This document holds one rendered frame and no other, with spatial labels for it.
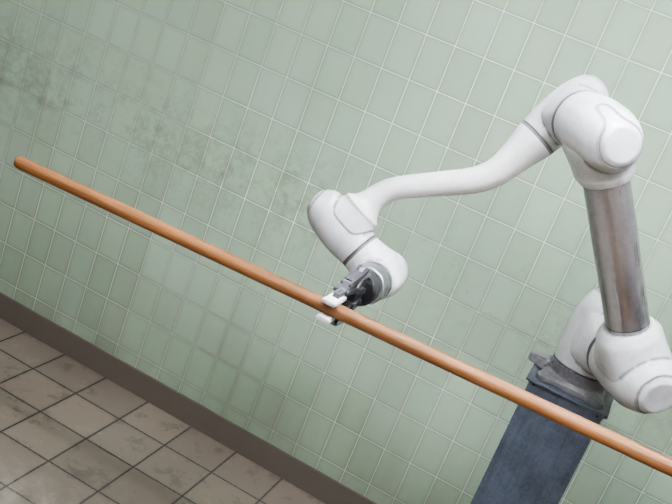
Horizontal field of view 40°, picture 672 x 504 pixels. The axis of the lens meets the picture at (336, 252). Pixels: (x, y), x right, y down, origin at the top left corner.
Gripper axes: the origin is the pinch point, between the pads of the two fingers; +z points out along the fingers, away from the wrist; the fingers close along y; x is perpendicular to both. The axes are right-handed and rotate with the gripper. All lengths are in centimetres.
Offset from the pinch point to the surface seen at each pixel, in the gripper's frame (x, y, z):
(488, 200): -3, -8, -121
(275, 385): 42, 85, -121
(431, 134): 22, -20, -121
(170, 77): 117, -3, -121
